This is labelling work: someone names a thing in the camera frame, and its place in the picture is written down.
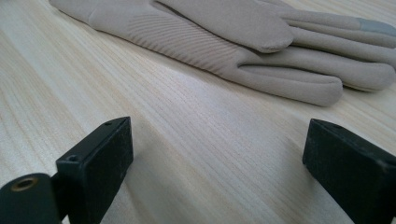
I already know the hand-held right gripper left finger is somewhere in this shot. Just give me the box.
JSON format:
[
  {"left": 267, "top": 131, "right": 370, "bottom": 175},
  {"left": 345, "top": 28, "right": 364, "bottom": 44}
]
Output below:
[{"left": 55, "top": 116, "right": 134, "bottom": 224}]

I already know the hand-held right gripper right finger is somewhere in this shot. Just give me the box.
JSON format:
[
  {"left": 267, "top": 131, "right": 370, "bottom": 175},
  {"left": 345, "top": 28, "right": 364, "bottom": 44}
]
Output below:
[{"left": 302, "top": 118, "right": 396, "bottom": 224}]

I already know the beige fabric glove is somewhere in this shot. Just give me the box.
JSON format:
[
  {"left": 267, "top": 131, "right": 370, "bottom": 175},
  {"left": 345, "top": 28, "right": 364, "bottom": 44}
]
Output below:
[{"left": 49, "top": 0, "right": 396, "bottom": 107}]

